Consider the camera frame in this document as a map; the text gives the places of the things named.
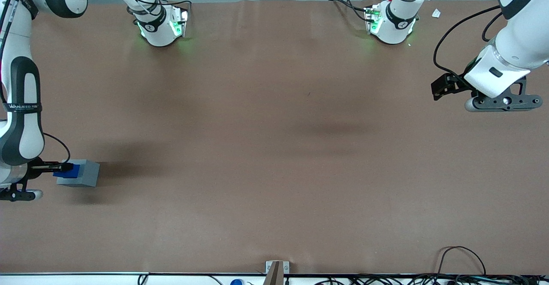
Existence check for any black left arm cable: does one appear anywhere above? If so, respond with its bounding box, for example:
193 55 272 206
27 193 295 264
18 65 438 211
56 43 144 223
433 5 505 90

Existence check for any black cable bundle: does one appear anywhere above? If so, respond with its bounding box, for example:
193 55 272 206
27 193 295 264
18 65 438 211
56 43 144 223
317 273 549 285

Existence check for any white table edge rail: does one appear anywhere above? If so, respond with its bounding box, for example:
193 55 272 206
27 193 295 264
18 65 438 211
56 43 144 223
0 272 549 285

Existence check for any gray square base block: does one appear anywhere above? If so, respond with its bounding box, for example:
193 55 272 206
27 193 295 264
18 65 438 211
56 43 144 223
56 159 100 188

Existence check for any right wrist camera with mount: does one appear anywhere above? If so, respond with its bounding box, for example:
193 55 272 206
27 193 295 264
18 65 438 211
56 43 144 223
0 181 44 202

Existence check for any metal bracket with brown post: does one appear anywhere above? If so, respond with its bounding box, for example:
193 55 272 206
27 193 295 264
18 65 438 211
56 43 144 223
262 260 291 285

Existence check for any brown table cover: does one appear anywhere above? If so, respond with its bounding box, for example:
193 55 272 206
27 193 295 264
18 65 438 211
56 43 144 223
0 0 549 275

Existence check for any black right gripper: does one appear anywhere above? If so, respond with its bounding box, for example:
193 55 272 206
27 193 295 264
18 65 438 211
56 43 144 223
23 161 75 183

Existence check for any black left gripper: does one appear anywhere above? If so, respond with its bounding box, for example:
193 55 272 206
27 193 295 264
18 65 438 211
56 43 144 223
431 60 480 102

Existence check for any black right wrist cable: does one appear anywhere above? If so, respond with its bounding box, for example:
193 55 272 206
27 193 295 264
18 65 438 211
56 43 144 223
42 132 72 166

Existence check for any black looped cable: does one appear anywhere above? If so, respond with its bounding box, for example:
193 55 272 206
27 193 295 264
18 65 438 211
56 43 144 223
436 246 488 277

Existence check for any blue plastic part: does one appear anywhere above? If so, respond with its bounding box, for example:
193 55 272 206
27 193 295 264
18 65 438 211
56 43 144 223
53 163 81 179

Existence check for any black left base cable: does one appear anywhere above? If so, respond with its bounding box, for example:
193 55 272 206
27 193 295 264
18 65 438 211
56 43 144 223
329 0 371 22

